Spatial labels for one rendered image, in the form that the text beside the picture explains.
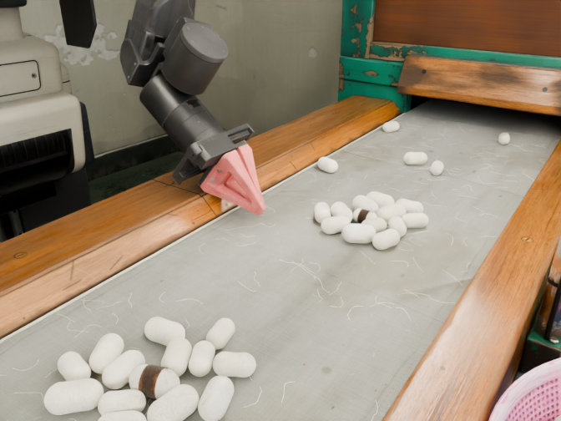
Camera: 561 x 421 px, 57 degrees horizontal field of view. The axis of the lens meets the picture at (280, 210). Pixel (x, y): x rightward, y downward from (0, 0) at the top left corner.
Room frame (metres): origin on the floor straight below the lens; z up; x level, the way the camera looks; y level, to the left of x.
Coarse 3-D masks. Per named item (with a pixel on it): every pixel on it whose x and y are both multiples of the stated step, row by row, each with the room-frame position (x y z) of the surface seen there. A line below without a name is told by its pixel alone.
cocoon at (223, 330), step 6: (222, 318) 0.34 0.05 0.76; (228, 318) 0.34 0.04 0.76; (216, 324) 0.34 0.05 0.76; (222, 324) 0.33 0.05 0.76; (228, 324) 0.34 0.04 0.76; (234, 324) 0.34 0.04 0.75; (210, 330) 0.33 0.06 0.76; (216, 330) 0.33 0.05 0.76; (222, 330) 0.33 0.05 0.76; (228, 330) 0.33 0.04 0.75; (234, 330) 0.34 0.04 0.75; (210, 336) 0.32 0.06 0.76; (216, 336) 0.32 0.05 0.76; (222, 336) 0.32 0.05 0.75; (228, 336) 0.33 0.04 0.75; (216, 342) 0.32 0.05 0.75; (222, 342) 0.32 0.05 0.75; (216, 348) 0.32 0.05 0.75
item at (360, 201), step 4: (356, 196) 0.58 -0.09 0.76; (360, 196) 0.58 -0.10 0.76; (364, 196) 0.58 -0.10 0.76; (356, 200) 0.57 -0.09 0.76; (360, 200) 0.57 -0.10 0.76; (364, 200) 0.57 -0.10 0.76; (368, 200) 0.56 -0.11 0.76; (372, 200) 0.57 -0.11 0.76; (352, 204) 0.58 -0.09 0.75; (356, 204) 0.57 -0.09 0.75; (360, 204) 0.57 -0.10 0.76; (364, 204) 0.56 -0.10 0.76; (368, 204) 0.56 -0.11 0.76; (372, 204) 0.56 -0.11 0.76; (376, 204) 0.56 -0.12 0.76; (356, 208) 0.57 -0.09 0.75; (360, 208) 0.56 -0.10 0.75; (364, 208) 0.56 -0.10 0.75; (368, 208) 0.56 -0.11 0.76; (372, 208) 0.55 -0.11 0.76; (376, 208) 0.56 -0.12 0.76; (376, 212) 0.56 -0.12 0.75
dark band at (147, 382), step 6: (150, 366) 0.28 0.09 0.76; (156, 366) 0.28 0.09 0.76; (144, 372) 0.28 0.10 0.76; (150, 372) 0.28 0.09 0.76; (156, 372) 0.28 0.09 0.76; (144, 378) 0.27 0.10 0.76; (150, 378) 0.27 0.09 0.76; (156, 378) 0.27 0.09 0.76; (144, 384) 0.27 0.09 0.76; (150, 384) 0.27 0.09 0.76; (144, 390) 0.27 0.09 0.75; (150, 390) 0.27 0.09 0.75; (144, 396) 0.27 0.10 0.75; (150, 396) 0.27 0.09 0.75
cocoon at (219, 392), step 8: (216, 376) 0.28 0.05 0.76; (224, 376) 0.28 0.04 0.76; (208, 384) 0.27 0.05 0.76; (216, 384) 0.27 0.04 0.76; (224, 384) 0.27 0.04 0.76; (232, 384) 0.27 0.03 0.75; (208, 392) 0.26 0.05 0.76; (216, 392) 0.26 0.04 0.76; (224, 392) 0.26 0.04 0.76; (232, 392) 0.27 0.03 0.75; (200, 400) 0.26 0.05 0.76; (208, 400) 0.25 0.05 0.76; (216, 400) 0.25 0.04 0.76; (224, 400) 0.26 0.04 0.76; (200, 408) 0.25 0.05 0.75; (208, 408) 0.25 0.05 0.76; (216, 408) 0.25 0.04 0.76; (224, 408) 0.25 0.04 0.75; (208, 416) 0.25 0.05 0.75; (216, 416) 0.25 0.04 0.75
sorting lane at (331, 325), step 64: (448, 128) 0.94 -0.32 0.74; (320, 192) 0.64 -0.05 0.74; (384, 192) 0.64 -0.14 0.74; (448, 192) 0.64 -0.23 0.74; (512, 192) 0.64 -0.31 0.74; (192, 256) 0.47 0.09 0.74; (256, 256) 0.47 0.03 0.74; (320, 256) 0.47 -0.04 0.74; (384, 256) 0.47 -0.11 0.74; (448, 256) 0.47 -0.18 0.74; (64, 320) 0.36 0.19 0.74; (128, 320) 0.36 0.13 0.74; (192, 320) 0.36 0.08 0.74; (256, 320) 0.36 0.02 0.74; (320, 320) 0.36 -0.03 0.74; (384, 320) 0.36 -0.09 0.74; (0, 384) 0.29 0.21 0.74; (128, 384) 0.29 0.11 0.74; (192, 384) 0.29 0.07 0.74; (256, 384) 0.29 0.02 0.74; (320, 384) 0.29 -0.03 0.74; (384, 384) 0.29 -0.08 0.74
